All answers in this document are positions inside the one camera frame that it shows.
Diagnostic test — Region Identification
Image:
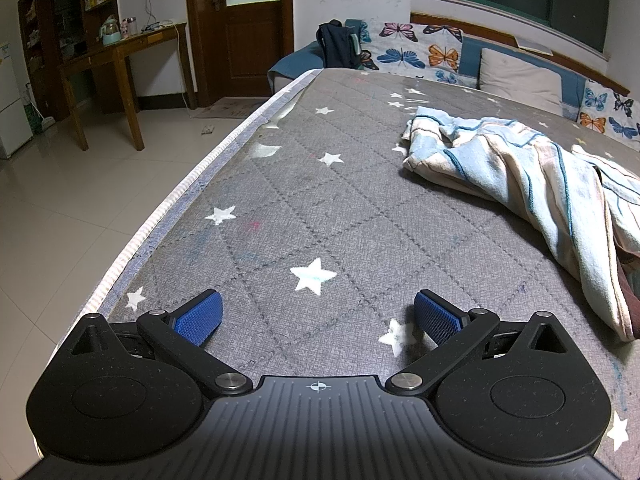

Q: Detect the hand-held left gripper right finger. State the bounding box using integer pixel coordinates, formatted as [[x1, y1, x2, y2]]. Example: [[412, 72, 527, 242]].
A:
[[385, 289, 571, 397]]

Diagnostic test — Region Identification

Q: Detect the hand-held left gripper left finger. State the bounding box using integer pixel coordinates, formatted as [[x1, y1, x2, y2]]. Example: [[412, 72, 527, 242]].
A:
[[70, 289, 252, 397]]

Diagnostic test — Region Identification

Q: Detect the blue striped shirt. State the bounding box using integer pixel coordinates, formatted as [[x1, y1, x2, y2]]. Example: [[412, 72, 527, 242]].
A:
[[401, 105, 640, 343]]

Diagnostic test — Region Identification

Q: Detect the grey door mat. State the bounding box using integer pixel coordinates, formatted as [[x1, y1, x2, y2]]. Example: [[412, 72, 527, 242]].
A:
[[192, 97, 271, 121]]

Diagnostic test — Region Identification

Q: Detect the white-headed mop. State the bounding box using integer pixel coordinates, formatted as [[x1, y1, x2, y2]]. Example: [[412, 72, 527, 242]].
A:
[[25, 85, 57, 128]]

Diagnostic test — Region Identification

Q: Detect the beige pillow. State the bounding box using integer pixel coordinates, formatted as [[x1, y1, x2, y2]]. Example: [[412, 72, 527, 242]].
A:
[[479, 47, 565, 117]]

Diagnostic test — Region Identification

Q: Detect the butterfly-print cushion cover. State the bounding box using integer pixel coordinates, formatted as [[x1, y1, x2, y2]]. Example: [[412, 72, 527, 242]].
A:
[[577, 77, 640, 153], [357, 20, 465, 86]]

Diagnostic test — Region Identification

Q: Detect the blue sofa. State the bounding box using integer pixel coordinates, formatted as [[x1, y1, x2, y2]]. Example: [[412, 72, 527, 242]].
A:
[[267, 17, 631, 121]]

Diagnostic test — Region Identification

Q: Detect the wooden door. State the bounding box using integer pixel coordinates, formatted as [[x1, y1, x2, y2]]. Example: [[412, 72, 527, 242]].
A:
[[184, 0, 294, 108]]

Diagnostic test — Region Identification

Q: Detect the white refrigerator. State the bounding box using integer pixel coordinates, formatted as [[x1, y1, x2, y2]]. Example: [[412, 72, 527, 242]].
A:
[[0, 42, 35, 160]]

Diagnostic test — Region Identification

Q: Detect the wooden desk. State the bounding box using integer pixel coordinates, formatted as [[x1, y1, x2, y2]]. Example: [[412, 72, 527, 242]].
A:
[[57, 22, 197, 152]]

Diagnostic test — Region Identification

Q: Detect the grey booklet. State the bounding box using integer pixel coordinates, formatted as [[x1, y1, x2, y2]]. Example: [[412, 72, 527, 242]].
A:
[[515, 36, 555, 56]]

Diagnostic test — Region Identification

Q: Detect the dark backpack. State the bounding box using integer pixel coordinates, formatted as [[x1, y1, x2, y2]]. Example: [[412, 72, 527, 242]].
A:
[[316, 20, 362, 68]]

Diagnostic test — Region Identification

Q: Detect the light green kettle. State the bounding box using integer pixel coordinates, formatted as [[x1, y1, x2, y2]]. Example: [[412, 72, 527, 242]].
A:
[[100, 16, 121, 47]]

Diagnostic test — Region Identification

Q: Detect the wooden shelf cabinet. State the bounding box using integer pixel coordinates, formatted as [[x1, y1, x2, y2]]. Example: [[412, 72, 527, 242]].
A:
[[17, 0, 121, 121]]

